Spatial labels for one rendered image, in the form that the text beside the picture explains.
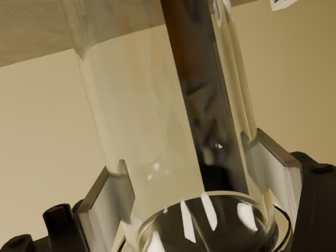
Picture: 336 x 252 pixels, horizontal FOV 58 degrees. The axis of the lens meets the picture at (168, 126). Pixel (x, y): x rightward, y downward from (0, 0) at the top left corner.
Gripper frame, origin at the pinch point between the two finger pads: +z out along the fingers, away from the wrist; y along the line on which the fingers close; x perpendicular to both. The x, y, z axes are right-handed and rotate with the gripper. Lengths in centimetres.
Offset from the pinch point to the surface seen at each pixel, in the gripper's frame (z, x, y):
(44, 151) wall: 56, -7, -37
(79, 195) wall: 55, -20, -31
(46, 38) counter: 42, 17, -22
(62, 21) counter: 34.7, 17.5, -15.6
